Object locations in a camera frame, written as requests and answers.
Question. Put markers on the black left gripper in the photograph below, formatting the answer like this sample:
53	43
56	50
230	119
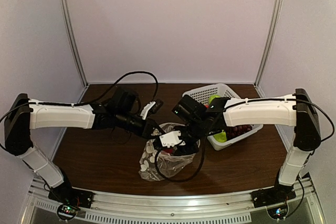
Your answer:
148	128

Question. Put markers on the white perforated plastic basket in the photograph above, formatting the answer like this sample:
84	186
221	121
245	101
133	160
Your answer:
203	93

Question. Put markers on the dark red fake grapes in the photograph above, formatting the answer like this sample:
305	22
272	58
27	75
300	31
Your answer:
233	132

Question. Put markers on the left aluminium frame post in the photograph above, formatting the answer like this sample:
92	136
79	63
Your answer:
72	42

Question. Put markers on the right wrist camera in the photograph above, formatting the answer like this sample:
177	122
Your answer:
170	139

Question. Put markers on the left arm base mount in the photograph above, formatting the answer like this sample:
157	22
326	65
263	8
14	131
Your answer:
72	201

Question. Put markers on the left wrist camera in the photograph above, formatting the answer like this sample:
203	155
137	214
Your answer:
151	108

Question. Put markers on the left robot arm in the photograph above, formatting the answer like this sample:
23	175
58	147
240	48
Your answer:
27	115

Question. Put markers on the right aluminium frame post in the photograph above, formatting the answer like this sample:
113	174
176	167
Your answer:
276	11

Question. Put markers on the green fake apple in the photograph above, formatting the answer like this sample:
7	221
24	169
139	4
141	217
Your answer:
212	97

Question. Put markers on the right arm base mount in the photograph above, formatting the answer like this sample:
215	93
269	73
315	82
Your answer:
275	199

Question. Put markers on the aluminium frame post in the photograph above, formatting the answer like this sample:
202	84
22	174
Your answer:
72	42
276	11

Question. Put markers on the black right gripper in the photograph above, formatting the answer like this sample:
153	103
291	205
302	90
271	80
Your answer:
187	145

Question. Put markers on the clear zip top bag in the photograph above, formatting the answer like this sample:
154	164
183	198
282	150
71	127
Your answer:
157	166

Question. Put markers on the front aluminium rail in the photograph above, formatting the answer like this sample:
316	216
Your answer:
221	208

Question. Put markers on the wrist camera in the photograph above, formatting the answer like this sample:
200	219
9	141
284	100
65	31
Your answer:
170	139
151	108

